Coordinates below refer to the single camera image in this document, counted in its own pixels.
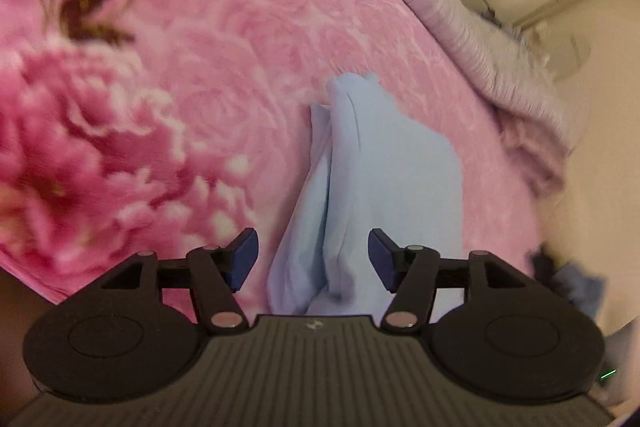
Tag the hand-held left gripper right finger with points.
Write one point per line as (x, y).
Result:
(380, 259)

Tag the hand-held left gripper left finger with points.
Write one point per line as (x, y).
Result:
(245, 259)

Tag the light blue shirt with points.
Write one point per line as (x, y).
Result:
(390, 182)

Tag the black clothes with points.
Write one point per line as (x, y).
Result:
(545, 269)

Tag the pink floral blanket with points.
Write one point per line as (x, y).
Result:
(200, 82)

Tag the purple pillow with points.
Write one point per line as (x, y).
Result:
(535, 157)

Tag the blue jeans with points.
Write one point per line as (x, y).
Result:
(582, 289)

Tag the cream bed headboard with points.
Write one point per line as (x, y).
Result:
(600, 217)

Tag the grey ribbed quilt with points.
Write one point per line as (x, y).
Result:
(475, 47)

